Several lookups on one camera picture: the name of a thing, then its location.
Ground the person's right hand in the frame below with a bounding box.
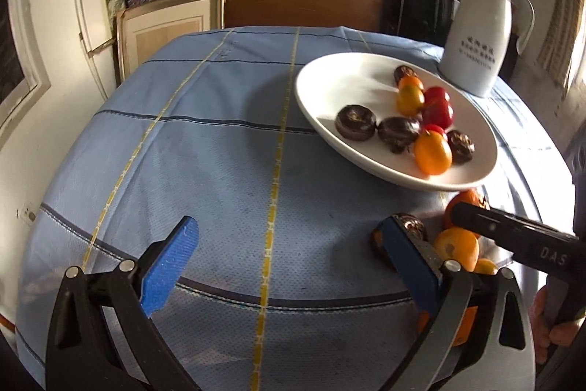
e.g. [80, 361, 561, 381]
[532, 276, 586, 366]

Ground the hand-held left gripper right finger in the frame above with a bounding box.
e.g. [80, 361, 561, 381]
[375, 216, 536, 391]

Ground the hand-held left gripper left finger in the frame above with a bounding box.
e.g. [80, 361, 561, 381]
[45, 215, 202, 391]

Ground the white window frame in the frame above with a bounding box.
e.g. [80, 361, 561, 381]
[0, 0, 52, 137]

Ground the brown wooden board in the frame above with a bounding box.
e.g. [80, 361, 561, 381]
[222, 0, 404, 35]

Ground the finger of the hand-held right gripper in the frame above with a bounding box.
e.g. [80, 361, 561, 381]
[450, 201, 527, 255]

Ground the white thermos jug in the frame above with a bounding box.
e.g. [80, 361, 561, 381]
[439, 0, 536, 99]

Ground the white plate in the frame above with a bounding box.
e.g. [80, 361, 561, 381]
[294, 53, 499, 193]

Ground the wooden picture frame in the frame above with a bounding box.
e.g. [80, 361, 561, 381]
[114, 0, 227, 86]

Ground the blue checked tablecloth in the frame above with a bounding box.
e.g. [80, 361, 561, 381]
[16, 26, 550, 391]

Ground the woven window blind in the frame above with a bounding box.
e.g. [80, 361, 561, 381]
[533, 0, 586, 99]

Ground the white door panel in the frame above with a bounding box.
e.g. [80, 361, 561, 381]
[72, 0, 120, 90]

